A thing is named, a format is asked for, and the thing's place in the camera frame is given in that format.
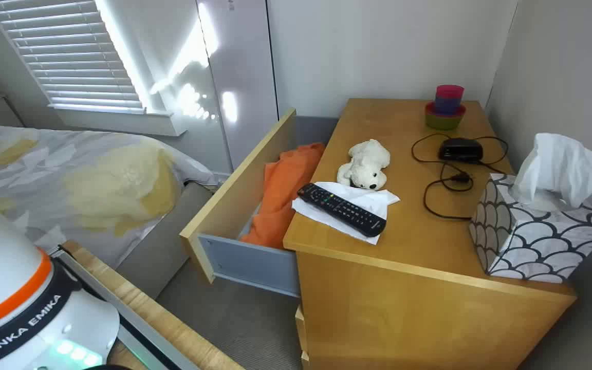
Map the orange cloth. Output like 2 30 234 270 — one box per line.
241 141 326 250

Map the black TV remote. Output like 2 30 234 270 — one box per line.
297 180 388 237

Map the green plastic cup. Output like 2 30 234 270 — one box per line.
424 101 466 132

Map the white window sill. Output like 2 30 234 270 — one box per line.
47 101 188 138

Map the white window blind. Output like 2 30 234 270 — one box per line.
0 0 148 115

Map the open wooden drawer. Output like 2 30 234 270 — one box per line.
178 108 326 300

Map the thin black clock cable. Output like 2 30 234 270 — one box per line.
410 129 513 221

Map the scale patterned tissue box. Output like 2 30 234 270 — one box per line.
468 171 592 286

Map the wooden nightstand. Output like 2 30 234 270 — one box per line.
281 97 579 370

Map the white crumpled cloth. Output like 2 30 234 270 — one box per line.
290 179 403 246

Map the pink plastic cup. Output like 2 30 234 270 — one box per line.
433 81 466 105

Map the purple plastic cup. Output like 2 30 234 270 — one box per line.
433 98 465 117

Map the bed with white cover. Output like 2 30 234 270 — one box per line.
0 120 231 275

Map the white plush toy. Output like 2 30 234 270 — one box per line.
335 138 393 193

